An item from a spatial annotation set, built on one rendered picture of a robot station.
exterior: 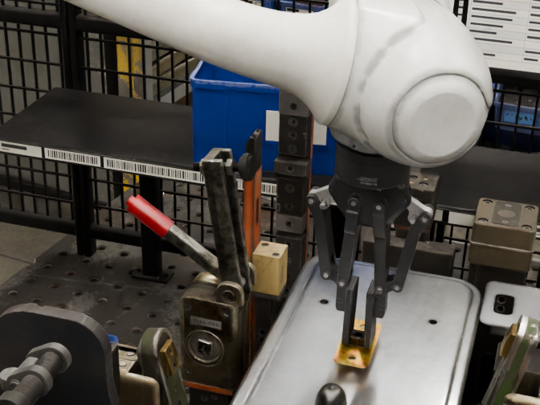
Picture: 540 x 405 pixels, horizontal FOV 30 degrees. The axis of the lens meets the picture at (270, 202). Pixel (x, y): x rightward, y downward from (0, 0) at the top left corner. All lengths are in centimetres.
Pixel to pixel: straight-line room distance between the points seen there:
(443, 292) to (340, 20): 55
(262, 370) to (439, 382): 19
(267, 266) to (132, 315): 59
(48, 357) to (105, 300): 96
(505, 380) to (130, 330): 82
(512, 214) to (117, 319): 71
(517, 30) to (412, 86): 80
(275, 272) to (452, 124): 48
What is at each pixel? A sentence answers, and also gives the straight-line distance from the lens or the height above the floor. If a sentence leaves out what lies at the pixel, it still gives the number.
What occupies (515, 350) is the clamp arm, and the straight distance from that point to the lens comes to 100.
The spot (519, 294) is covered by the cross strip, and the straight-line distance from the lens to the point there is 126.
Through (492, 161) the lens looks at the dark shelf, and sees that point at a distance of 152.
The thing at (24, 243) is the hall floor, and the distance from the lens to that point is 339.
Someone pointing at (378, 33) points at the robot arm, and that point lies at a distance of 76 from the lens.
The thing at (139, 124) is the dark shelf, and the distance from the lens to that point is 159.
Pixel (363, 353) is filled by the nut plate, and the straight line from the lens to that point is 110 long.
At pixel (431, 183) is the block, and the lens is 132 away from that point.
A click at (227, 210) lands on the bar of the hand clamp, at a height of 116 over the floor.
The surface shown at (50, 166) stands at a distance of 331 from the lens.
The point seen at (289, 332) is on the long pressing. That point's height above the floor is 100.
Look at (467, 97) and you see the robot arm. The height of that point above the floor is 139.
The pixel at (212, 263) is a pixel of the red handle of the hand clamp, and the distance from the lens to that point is 110.
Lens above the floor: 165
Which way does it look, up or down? 27 degrees down
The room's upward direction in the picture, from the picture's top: 2 degrees clockwise
